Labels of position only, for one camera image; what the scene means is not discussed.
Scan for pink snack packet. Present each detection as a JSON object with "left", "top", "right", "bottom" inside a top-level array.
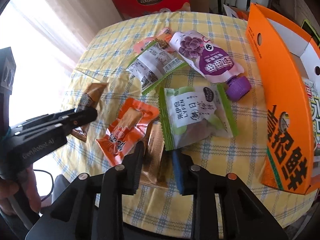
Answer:
[{"left": 133, "top": 27, "right": 175, "bottom": 54}]

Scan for purple grape jelly pouch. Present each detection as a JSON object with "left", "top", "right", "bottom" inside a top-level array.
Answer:
[{"left": 169, "top": 30, "right": 251, "bottom": 102}]

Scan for person's left hand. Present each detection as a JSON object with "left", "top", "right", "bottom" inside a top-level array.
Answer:
[{"left": 0, "top": 165, "right": 41, "bottom": 216}]

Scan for brown gold snack packet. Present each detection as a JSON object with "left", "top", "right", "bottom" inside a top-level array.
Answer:
[{"left": 71, "top": 83, "right": 107, "bottom": 142}]

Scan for gold foil snack packet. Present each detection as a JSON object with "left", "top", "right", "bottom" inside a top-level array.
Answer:
[{"left": 140, "top": 120, "right": 169, "bottom": 190}]

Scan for orange snack packet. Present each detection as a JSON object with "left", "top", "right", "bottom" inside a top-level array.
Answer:
[{"left": 96, "top": 98, "right": 159, "bottom": 167}]

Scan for green white Lyfen snack bag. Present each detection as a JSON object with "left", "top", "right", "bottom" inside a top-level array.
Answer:
[{"left": 158, "top": 84, "right": 239, "bottom": 151}]

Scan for green-edged label-side snack bag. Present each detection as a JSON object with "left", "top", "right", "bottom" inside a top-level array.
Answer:
[{"left": 126, "top": 41, "right": 188, "bottom": 95}]

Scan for yellow plaid tablecloth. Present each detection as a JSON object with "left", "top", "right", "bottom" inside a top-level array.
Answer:
[{"left": 51, "top": 11, "right": 316, "bottom": 239}]

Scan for green white snack bag in box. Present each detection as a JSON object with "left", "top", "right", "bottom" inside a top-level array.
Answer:
[{"left": 302, "top": 77, "right": 319, "bottom": 151}]

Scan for orange cardboard box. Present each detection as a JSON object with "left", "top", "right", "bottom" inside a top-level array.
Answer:
[{"left": 246, "top": 3, "right": 319, "bottom": 195}]

